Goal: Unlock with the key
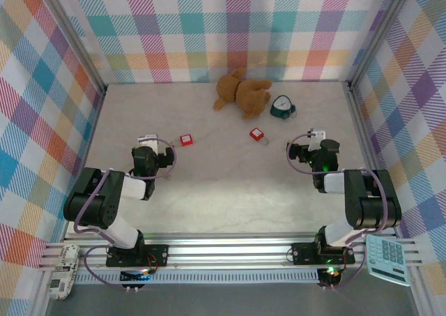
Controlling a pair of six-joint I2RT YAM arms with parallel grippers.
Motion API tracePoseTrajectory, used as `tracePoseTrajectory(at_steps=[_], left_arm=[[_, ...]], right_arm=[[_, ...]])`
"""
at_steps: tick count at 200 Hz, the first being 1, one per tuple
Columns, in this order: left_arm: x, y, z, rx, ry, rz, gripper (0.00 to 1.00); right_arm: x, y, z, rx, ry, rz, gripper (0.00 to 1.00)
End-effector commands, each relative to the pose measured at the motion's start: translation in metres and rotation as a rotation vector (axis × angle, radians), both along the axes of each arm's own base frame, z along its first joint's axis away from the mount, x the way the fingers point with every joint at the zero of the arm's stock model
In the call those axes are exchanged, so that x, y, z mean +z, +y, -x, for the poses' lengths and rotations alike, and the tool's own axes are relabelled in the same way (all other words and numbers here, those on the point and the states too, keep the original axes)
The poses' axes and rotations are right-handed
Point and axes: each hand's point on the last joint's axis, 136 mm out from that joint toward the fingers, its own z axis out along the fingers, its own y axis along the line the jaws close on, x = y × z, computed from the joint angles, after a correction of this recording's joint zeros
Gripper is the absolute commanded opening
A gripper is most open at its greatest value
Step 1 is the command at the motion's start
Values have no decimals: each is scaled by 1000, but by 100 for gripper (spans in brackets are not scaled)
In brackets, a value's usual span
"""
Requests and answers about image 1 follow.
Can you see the aluminium frame post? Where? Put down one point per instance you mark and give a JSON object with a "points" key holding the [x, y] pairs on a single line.
{"points": [[75, 37], [380, 33]]}

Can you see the teal alarm clock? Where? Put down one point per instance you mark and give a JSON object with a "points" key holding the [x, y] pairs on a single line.
{"points": [[281, 106]]}

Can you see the brown teddy bear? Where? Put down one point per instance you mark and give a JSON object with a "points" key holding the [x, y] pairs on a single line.
{"points": [[245, 94]]}

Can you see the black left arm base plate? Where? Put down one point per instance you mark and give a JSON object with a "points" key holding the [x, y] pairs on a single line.
{"points": [[160, 255]]}

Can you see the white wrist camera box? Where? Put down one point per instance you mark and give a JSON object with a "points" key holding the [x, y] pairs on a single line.
{"points": [[316, 138], [148, 140]]}

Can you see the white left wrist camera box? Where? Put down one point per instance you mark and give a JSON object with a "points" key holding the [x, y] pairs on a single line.
{"points": [[148, 140]]}

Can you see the red square block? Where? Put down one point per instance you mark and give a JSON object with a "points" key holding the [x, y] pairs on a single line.
{"points": [[186, 140]]}

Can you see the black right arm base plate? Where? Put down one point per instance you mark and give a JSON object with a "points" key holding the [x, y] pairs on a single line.
{"points": [[303, 253]]}

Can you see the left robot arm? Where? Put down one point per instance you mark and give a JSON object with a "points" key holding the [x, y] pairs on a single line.
{"points": [[104, 204]]}

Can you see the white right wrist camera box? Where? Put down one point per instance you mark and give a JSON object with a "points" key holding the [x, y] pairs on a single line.
{"points": [[316, 138]]}

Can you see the light blue calculator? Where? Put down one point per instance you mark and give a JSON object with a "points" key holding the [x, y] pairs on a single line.
{"points": [[386, 260]]}

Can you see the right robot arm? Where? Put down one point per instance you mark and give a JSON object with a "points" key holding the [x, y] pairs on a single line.
{"points": [[369, 204]]}

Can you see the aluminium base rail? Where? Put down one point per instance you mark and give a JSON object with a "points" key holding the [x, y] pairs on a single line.
{"points": [[226, 249]]}

